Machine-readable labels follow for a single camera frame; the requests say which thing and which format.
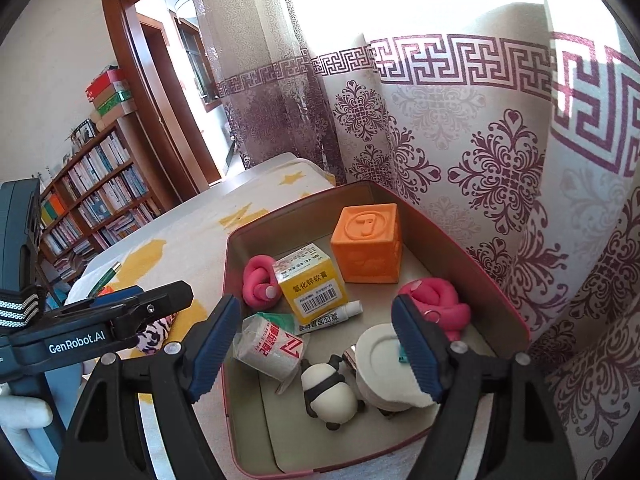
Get white ointment tube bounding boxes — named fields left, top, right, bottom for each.
left=295, top=300, right=363, bottom=336

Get tan box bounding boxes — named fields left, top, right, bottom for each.
left=92, top=82, right=130, bottom=107

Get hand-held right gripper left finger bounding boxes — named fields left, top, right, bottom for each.
left=57, top=294, right=243, bottom=480

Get yellow medicine box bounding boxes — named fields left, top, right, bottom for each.
left=272, top=242, right=349, bottom=326

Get green pen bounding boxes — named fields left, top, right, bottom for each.
left=87, top=261, right=123, bottom=301

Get person's left hand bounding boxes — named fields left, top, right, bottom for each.
left=0, top=394, right=61, bottom=473

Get picture frame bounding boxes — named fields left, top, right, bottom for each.
left=70, top=120, right=98, bottom=148

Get orange letter cube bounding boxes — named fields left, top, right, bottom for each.
left=331, top=203, right=403, bottom=285

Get rows of books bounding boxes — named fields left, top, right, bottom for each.
left=40, top=132, right=156, bottom=281

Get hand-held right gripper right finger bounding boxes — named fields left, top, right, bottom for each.
left=391, top=294, right=583, bottom=480

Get pink rubber toy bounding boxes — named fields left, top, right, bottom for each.
left=397, top=279, right=472, bottom=343
left=242, top=255, right=283, bottom=307

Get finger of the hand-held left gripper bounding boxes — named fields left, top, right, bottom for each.
left=45, top=281, right=195, bottom=348
left=65, top=286, right=147, bottom=311

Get black white striped strap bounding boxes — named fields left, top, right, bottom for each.
left=0, top=285, right=49, bottom=329

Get brown sheer curtain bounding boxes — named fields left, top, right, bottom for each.
left=184, top=0, right=346, bottom=186

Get white gauze packet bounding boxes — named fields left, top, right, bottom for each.
left=232, top=312, right=310, bottom=386

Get wooden door frame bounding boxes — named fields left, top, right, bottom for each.
left=101, top=0, right=226, bottom=206

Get green gift box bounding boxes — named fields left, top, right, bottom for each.
left=95, top=91, right=133, bottom=116

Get wooden bookshelf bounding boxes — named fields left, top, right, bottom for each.
left=35, top=110, right=166, bottom=306

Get white and yellow printed towel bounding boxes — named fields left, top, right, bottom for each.
left=65, top=160, right=336, bottom=411

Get cream patterned curtain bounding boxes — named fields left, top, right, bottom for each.
left=277, top=0, right=640, bottom=480

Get panda toy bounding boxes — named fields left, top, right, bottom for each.
left=300, top=355, right=358, bottom=432

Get red gift box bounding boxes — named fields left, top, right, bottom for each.
left=85, top=67, right=126, bottom=103

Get cardboard box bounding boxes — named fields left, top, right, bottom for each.
left=90, top=102, right=136, bottom=128

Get wooden framed window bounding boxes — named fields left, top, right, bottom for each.
left=170, top=7, right=221, bottom=106

